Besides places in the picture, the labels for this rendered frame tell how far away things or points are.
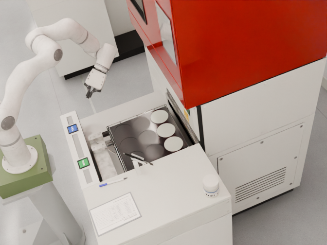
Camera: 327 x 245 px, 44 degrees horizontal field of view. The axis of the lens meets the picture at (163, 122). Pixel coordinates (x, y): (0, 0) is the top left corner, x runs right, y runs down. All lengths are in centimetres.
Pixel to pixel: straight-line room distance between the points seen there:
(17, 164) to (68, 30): 75
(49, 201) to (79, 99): 159
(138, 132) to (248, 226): 109
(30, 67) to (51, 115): 188
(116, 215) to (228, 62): 84
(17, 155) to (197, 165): 92
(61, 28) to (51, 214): 116
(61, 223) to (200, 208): 116
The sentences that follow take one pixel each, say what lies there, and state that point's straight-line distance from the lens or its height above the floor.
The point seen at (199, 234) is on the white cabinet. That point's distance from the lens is 201.
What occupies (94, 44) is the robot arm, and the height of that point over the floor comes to 130.
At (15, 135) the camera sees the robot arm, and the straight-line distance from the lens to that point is 212.
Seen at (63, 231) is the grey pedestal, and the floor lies 23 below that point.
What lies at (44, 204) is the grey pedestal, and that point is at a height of 57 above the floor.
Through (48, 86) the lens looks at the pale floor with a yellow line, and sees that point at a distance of 416.
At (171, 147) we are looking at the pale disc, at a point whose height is 90.
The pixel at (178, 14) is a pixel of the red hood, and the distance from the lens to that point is 151.
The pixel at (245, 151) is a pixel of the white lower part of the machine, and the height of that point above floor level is 74.
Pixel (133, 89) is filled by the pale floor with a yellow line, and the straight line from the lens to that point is 381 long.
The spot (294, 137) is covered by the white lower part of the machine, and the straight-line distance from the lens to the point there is 245.
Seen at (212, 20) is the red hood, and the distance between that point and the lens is 159.
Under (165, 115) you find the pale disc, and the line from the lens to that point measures 227.
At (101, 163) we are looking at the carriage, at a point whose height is 88.
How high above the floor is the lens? 255
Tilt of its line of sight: 48 degrees down
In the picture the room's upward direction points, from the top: 12 degrees counter-clockwise
